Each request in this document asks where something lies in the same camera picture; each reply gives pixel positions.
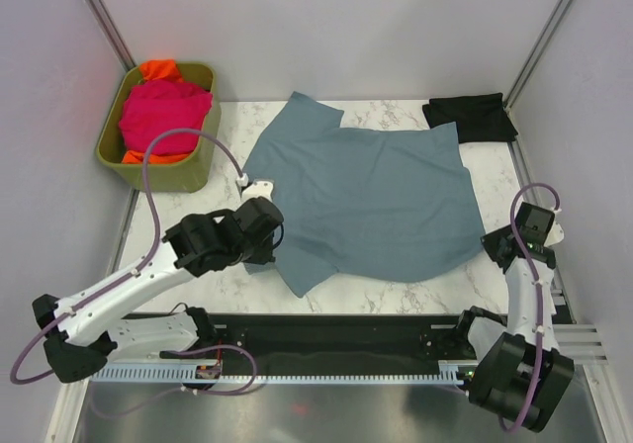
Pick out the blue-grey t-shirt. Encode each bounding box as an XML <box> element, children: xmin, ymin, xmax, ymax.
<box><xmin>244</xmin><ymin>93</ymin><xmax>485</xmax><ymax>297</ymax></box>

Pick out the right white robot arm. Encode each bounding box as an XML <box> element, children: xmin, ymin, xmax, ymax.
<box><xmin>452</xmin><ymin>226</ymin><xmax>575</xmax><ymax>433</ymax></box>

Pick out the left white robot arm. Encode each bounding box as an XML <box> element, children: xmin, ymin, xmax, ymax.
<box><xmin>33</xmin><ymin>197</ymin><xmax>284</xmax><ymax>384</ymax></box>

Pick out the olive green plastic bin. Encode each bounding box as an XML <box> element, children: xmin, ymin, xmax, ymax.
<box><xmin>96</xmin><ymin>60</ymin><xmax>222</xmax><ymax>193</ymax></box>

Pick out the folded black t-shirt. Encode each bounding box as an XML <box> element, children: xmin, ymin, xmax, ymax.
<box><xmin>422</xmin><ymin>93</ymin><xmax>518</xmax><ymax>143</ymax></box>

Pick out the magenta t-shirt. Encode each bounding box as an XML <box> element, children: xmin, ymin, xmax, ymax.
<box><xmin>119</xmin><ymin>79</ymin><xmax>213</xmax><ymax>164</ymax></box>

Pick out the orange t-shirt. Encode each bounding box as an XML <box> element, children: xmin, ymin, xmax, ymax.
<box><xmin>120</xmin><ymin>58</ymin><xmax>192</xmax><ymax>166</ymax></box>

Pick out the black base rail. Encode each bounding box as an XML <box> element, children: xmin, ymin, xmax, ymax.
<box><xmin>193</xmin><ymin>310</ymin><xmax>478</xmax><ymax>374</ymax></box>

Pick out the aluminium extrusion rail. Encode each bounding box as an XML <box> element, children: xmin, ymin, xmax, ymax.
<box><xmin>553</xmin><ymin>323</ymin><xmax>608</xmax><ymax>365</ymax></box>

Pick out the white slotted cable duct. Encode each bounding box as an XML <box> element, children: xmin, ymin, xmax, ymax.
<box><xmin>89</xmin><ymin>360</ymin><xmax>478</xmax><ymax>388</ymax></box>

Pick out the right aluminium frame post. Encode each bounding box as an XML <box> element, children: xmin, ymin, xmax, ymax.
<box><xmin>503</xmin><ymin>0</ymin><xmax>576</xmax><ymax>112</ymax></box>

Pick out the aluminium frame post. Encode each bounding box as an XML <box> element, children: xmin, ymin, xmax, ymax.
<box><xmin>503</xmin><ymin>0</ymin><xmax>576</xmax><ymax>112</ymax></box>
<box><xmin>84</xmin><ymin>0</ymin><xmax>136</xmax><ymax>71</ymax></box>

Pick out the left aluminium frame post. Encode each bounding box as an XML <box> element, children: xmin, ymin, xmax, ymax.
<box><xmin>84</xmin><ymin>0</ymin><xmax>136</xmax><ymax>71</ymax></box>

